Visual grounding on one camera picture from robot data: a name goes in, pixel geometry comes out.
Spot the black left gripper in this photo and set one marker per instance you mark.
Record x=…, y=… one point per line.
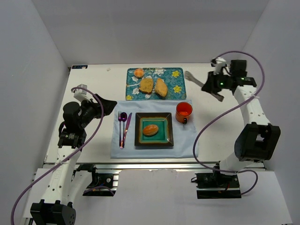
x=97, y=108

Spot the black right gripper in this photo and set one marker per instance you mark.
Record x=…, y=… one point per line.
x=209, y=83

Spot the metal serving tongs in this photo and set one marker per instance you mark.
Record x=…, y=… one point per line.
x=191, y=78

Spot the sesame round bun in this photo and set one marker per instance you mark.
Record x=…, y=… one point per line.
x=150, y=130

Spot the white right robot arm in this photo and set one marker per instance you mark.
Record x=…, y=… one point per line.
x=258, y=139

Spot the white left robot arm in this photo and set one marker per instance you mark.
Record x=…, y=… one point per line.
x=56, y=204

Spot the brown bread slice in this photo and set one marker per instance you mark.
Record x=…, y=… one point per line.
x=146, y=85

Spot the long golden bread roll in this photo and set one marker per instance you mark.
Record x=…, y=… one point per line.
x=161, y=88

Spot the purple fork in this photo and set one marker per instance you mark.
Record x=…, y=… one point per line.
x=120, y=126

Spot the purple knife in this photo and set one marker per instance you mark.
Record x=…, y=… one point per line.
x=126, y=128

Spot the orange mug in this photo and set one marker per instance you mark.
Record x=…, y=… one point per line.
x=183, y=112

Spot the teal floral tray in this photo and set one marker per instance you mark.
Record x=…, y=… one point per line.
x=173, y=77

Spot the small round bun top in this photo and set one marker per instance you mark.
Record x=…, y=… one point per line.
x=139, y=73

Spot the light blue cloth placemat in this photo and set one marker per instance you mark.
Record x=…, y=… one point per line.
x=183, y=135

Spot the left blue table label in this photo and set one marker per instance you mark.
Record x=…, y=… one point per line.
x=79, y=67

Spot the square black teal plate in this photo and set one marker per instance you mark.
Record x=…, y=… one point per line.
x=163, y=138

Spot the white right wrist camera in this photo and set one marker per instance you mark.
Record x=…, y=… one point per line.
x=218, y=63

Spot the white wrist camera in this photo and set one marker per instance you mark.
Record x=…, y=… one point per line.
x=80, y=93
x=218, y=63

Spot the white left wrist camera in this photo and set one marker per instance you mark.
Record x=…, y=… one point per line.
x=80, y=93

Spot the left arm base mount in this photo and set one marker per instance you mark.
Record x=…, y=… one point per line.
x=104, y=182

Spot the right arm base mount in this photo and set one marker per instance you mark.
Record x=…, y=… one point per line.
x=215, y=185

